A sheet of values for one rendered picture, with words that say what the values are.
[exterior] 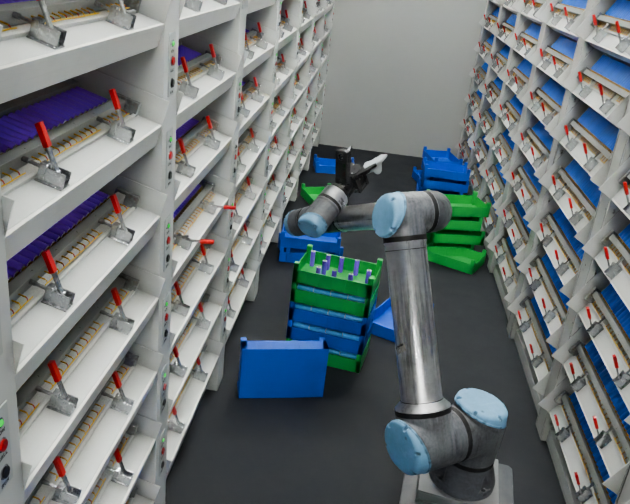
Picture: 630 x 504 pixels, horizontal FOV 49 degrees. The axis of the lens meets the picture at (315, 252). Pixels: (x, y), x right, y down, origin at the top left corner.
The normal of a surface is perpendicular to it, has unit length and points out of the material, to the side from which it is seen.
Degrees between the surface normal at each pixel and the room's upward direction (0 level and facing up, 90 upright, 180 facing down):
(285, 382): 90
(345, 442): 0
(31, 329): 16
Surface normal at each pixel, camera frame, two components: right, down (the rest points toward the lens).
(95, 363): 0.37, -0.84
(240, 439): 0.11, -0.91
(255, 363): 0.18, 0.41
